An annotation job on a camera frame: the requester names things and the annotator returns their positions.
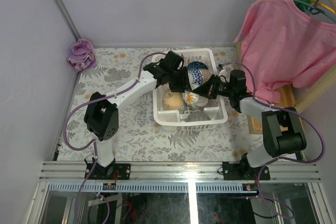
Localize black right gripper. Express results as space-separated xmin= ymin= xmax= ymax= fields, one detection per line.
xmin=193 ymin=75 xmax=235 ymax=100

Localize brown checker pattern bowl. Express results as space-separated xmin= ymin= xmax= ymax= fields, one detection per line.
xmin=202 ymin=69 xmax=212 ymax=82

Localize yellow rimmed bottom bowl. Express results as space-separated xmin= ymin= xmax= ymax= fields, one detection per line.
xmin=162 ymin=91 xmax=184 ymax=111

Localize orange flower pattern bowl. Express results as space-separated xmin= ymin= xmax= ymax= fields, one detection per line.
xmin=182 ymin=91 xmax=200 ymax=108

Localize blue triangle pattern bowl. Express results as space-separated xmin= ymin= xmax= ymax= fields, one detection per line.
xmin=187 ymin=61 xmax=208 ymax=70

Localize white plastic dish rack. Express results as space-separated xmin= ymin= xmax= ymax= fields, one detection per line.
xmin=153 ymin=48 xmax=228 ymax=131

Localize purple striped bowl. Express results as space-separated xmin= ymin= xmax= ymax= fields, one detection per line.
xmin=196 ymin=97 xmax=208 ymax=107

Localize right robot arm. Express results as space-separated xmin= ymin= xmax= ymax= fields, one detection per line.
xmin=191 ymin=70 xmax=307 ymax=179

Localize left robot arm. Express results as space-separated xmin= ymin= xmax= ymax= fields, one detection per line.
xmin=84 ymin=51 xmax=190 ymax=179

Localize floral table mat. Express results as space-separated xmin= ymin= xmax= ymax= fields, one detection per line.
xmin=58 ymin=48 xmax=263 ymax=162

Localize pink t-shirt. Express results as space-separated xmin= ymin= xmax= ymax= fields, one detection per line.
xmin=235 ymin=0 xmax=335 ymax=103

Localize purple folded cloth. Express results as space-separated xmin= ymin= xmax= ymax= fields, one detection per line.
xmin=67 ymin=38 xmax=98 ymax=72

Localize green clothes hanger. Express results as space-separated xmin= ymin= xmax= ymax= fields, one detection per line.
xmin=293 ymin=0 xmax=335 ymax=15

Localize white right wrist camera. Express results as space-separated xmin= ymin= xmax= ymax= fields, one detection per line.
xmin=217 ymin=67 xmax=228 ymax=77

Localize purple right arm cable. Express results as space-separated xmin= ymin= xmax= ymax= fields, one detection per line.
xmin=216 ymin=62 xmax=327 ymax=219

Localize aluminium mounting rail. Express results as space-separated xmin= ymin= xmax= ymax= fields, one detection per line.
xmin=39 ymin=161 xmax=322 ymax=183

